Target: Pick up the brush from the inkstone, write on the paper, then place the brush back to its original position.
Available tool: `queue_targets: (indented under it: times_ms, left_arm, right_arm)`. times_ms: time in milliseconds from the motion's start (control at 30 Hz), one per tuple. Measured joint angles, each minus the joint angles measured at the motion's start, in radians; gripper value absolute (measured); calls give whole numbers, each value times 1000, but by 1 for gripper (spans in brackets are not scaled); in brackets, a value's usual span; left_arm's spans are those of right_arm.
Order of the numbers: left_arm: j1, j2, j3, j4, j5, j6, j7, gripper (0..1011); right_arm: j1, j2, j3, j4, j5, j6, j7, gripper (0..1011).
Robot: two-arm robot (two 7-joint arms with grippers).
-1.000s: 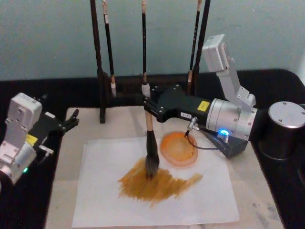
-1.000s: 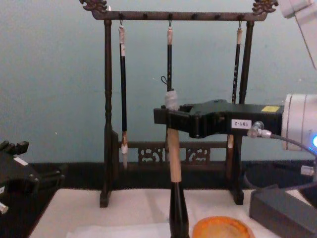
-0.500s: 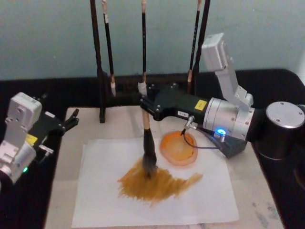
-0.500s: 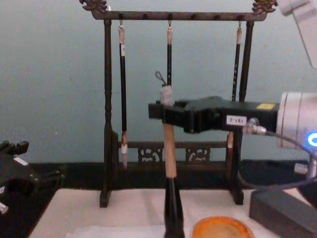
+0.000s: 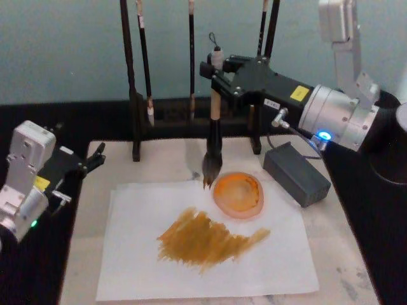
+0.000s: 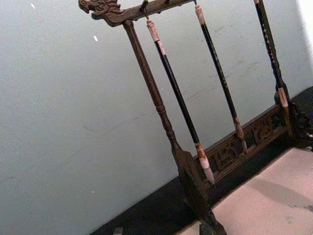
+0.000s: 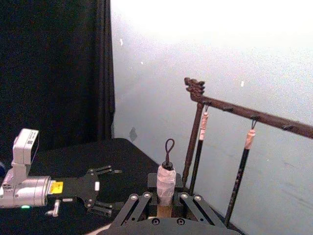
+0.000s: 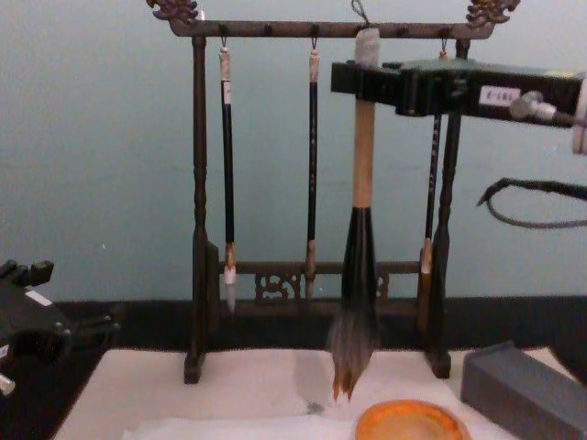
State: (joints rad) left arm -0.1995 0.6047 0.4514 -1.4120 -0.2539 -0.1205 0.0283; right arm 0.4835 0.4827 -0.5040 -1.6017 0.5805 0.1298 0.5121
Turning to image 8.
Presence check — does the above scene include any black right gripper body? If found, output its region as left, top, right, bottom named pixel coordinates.
left=394, top=60, right=587, bottom=127

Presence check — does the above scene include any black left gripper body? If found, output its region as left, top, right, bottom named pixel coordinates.
left=0, top=280, right=75, bottom=370

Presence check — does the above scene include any large brush pale wooden handle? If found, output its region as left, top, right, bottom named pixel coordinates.
left=327, top=0, right=382, bottom=405

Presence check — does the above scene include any black table cloth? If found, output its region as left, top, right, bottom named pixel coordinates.
left=0, top=296, right=587, bottom=440

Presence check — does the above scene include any thin black brush tan ferrule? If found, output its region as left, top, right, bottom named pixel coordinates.
left=418, top=38, right=453, bottom=277

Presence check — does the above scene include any thin black brush brown tip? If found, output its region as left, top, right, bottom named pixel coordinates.
left=304, top=36, right=323, bottom=304

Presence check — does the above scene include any white felt mat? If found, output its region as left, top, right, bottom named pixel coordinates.
left=52, top=346, right=577, bottom=440

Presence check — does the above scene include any white paper sheet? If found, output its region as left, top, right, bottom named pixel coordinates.
left=119, top=413, right=364, bottom=440

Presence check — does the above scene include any thin black brush white tip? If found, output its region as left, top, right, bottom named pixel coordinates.
left=216, top=34, right=240, bottom=318

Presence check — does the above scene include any dark wooden brush rack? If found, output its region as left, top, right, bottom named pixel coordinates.
left=146, top=0, right=523, bottom=385

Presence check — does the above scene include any grey rectangular block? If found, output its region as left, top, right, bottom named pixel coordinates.
left=460, top=340, right=587, bottom=440

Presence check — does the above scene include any orange round dish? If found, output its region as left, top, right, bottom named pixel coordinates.
left=354, top=399, right=467, bottom=440

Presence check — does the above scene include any silver plug with cable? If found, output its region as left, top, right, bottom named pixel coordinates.
left=509, top=90, right=580, bottom=129

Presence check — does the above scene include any thin dark looping cable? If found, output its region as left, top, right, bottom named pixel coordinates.
left=475, top=177, right=587, bottom=229

